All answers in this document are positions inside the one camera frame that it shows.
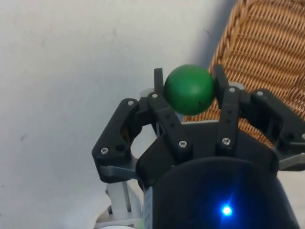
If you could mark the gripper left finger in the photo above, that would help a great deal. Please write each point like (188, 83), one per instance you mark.
(114, 128)

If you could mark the green ball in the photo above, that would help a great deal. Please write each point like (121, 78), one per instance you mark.
(188, 89)

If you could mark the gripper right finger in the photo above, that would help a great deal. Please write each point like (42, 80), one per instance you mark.
(230, 119)

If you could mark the brown wicker basket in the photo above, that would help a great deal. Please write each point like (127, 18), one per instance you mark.
(262, 47)

